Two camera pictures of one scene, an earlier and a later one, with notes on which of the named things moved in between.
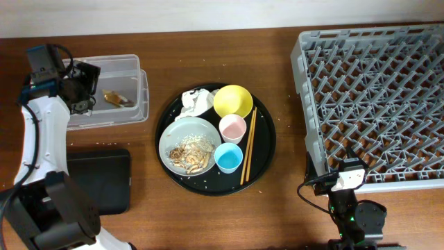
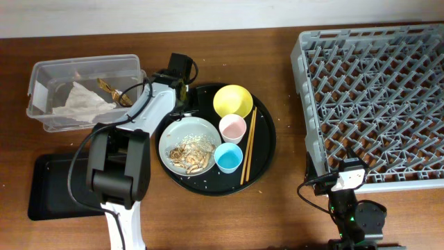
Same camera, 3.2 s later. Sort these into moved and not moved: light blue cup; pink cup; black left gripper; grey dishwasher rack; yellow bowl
Moved: black left gripper
Not moved: light blue cup; pink cup; yellow bowl; grey dishwasher rack
